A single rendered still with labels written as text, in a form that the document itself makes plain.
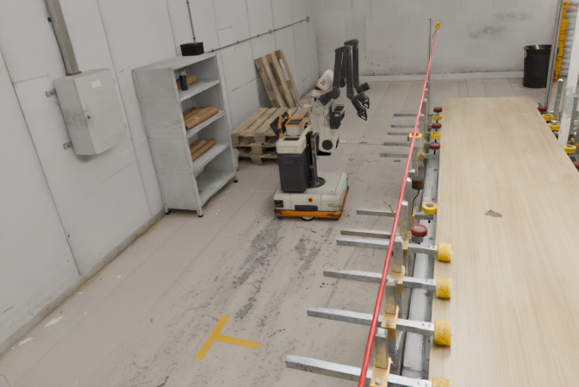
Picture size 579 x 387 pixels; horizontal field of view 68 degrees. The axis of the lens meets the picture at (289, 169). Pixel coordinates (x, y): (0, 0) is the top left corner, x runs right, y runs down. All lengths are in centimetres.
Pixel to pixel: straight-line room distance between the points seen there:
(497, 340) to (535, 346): 12
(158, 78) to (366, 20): 642
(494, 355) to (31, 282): 308
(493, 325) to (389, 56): 847
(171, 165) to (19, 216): 153
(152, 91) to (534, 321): 355
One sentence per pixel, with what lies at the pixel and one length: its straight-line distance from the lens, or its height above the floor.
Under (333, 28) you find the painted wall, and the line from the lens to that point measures 1003.
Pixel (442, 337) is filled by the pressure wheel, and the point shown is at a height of 95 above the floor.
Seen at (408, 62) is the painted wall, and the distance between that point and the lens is 988.
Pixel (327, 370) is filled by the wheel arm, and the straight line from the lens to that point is 153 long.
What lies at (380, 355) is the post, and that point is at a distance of 148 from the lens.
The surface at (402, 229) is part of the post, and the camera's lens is 206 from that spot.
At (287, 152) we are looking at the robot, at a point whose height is 71.
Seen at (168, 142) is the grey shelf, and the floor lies 83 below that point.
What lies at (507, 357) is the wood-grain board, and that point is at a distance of 172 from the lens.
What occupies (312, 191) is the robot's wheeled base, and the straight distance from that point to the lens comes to 414.
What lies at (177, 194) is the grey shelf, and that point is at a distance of 459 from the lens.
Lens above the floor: 210
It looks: 23 degrees down
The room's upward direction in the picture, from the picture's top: 6 degrees counter-clockwise
